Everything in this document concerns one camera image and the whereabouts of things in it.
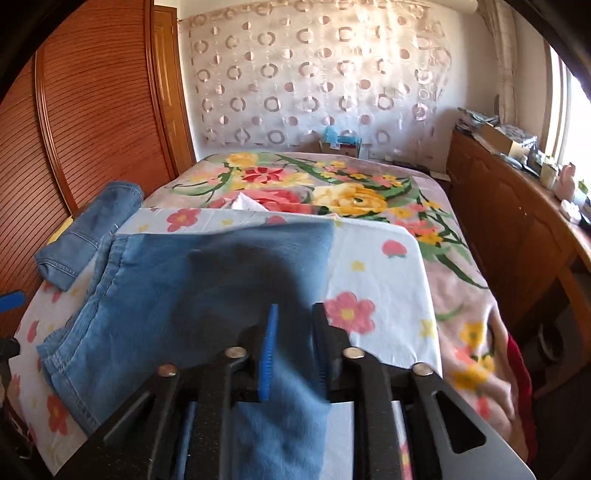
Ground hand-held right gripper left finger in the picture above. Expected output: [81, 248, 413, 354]
[53, 304, 279, 480]

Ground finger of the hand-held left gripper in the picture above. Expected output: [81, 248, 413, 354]
[0, 338, 22, 371]
[0, 289, 25, 315]

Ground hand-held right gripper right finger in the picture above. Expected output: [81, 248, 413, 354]
[311, 302, 536, 480]

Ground blue denim pants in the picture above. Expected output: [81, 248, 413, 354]
[37, 220, 336, 480]
[36, 181, 145, 291]

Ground folded blue denim pants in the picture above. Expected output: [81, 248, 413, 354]
[36, 181, 145, 291]

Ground white flower-print sheet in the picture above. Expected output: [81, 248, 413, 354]
[14, 207, 445, 480]

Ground yellow cloth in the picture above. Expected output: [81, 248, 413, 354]
[47, 217, 75, 244]

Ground floral fleece blanket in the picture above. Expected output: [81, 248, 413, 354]
[143, 151, 533, 462]

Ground white crumpled tissue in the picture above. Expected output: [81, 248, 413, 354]
[230, 193, 269, 214]

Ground small box with blue item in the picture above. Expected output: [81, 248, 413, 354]
[320, 126, 362, 158]

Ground wooden slatted wardrobe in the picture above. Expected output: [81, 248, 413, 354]
[0, 0, 197, 335]

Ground red cloth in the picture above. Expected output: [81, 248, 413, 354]
[505, 332, 539, 462]

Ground wooden sideboard cabinet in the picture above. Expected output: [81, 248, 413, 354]
[445, 129, 591, 398]

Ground circle-patterned sheer curtain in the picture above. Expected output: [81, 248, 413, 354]
[178, 0, 455, 160]

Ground pile of printed packets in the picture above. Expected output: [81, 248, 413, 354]
[457, 107, 500, 134]

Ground open cardboard box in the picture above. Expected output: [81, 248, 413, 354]
[475, 122, 532, 158]

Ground pink pig figurine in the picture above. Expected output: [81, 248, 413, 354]
[554, 162, 578, 200]

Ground beige lace window curtain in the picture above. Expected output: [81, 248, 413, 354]
[480, 0, 521, 125]

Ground bright window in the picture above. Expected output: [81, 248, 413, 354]
[540, 41, 591, 185]

